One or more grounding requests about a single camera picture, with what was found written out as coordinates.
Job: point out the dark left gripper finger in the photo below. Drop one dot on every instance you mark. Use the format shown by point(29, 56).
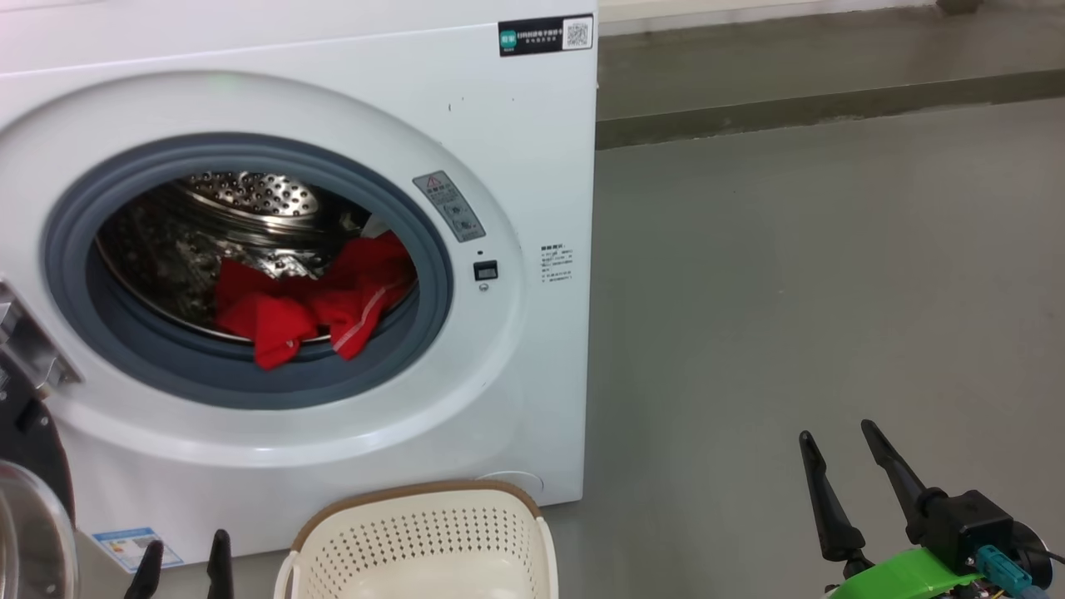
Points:
point(146, 574)
point(220, 570)

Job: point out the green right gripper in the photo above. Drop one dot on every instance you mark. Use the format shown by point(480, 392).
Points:
point(899, 576)

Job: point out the black round washer door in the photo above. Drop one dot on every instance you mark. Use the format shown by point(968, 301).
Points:
point(33, 441)

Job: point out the red and white garment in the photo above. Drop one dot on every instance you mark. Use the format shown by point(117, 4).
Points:
point(274, 324)

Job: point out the cream perforated laundry basket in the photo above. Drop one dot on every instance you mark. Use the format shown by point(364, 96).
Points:
point(416, 532)

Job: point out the metal door hinge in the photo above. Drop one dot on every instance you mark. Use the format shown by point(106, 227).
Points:
point(33, 349)

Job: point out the white front-load washing machine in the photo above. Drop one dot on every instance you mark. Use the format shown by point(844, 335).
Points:
point(532, 374)

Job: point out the black door latch socket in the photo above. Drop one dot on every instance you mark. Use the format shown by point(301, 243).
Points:
point(486, 270)

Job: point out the blue energy label sticker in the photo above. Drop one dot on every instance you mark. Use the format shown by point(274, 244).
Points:
point(133, 547)

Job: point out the round white filter cover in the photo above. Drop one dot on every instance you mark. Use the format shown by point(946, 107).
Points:
point(526, 481)

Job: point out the small printed text sticker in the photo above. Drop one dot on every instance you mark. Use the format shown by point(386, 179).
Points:
point(556, 264)

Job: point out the grey warning label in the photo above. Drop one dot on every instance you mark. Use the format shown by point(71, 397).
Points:
point(449, 208)

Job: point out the black QR code sticker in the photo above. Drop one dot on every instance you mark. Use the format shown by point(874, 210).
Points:
point(537, 36)

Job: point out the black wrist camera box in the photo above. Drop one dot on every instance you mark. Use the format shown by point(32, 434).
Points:
point(969, 524)

